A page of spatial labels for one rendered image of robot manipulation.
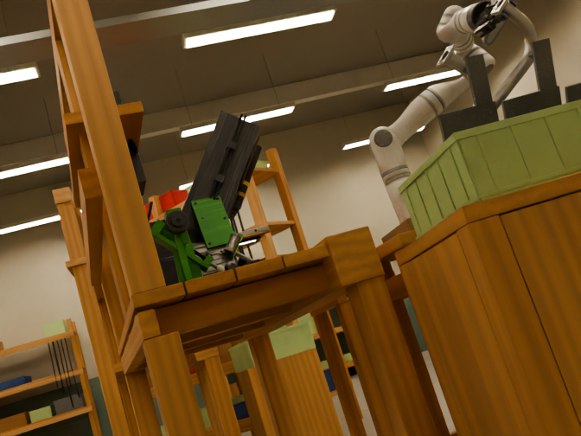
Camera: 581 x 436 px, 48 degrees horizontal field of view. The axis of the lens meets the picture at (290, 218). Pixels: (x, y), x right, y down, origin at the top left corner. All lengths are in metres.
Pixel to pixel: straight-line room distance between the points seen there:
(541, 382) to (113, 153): 1.19
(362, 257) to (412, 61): 9.45
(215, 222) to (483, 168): 1.25
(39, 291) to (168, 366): 9.97
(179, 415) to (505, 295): 0.85
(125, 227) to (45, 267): 9.94
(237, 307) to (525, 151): 0.86
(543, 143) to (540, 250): 0.28
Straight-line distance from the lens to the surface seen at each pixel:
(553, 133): 1.59
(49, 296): 11.61
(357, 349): 2.45
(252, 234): 2.61
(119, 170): 1.83
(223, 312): 1.84
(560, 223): 1.44
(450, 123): 1.62
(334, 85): 10.64
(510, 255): 1.38
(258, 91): 10.35
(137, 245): 1.77
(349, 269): 1.87
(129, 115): 2.23
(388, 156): 2.15
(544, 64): 1.74
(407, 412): 1.89
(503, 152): 1.52
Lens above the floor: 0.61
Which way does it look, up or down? 11 degrees up
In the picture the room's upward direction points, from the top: 18 degrees counter-clockwise
